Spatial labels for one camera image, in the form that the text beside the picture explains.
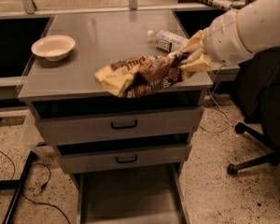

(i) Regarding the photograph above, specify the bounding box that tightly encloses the grey open bottom drawer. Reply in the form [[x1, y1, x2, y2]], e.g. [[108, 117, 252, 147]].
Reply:
[[77, 164, 190, 224]]

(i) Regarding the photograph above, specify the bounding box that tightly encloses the black metal floor frame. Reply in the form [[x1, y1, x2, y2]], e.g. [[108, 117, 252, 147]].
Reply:
[[0, 151, 37, 224]]

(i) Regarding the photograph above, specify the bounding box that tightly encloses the grey middle drawer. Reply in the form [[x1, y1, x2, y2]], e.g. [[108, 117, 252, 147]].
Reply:
[[58, 143, 191, 174]]

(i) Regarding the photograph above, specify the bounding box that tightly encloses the grey cable to strip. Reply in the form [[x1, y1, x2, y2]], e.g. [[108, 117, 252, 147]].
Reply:
[[199, 63, 232, 134]]

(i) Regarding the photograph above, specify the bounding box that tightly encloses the clear plastic water bottle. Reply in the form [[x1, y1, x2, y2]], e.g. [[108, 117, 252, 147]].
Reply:
[[147, 30, 189, 52]]

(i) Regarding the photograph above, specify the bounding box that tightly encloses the grey drawer cabinet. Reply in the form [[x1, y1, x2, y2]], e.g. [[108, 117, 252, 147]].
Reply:
[[18, 8, 214, 175]]

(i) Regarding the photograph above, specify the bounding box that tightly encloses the brown chip bag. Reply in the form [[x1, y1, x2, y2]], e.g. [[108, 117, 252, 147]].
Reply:
[[94, 52, 194, 98]]

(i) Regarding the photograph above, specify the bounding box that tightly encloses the black floor cable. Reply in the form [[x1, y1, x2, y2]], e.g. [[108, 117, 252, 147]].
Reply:
[[0, 145, 72, 224]]

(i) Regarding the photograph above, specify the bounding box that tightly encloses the white paper bowl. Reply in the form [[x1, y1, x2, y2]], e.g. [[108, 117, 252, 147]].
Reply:
[[31, 35, 76, 62]]

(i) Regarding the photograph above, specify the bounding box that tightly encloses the grey top drawer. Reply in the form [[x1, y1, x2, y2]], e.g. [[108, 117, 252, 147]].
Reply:
[[35, 106, 203, 146]]

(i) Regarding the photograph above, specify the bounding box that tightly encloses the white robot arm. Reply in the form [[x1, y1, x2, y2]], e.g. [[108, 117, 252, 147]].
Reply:
[[179, 0, 280, 72]]

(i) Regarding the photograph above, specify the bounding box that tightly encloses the black office chair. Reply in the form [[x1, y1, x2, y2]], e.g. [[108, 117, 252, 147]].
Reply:
[[227, 84, 280, 175]]

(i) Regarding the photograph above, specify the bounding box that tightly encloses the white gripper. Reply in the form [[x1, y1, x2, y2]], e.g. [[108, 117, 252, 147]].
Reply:
[[178, 9, 254, 73]]

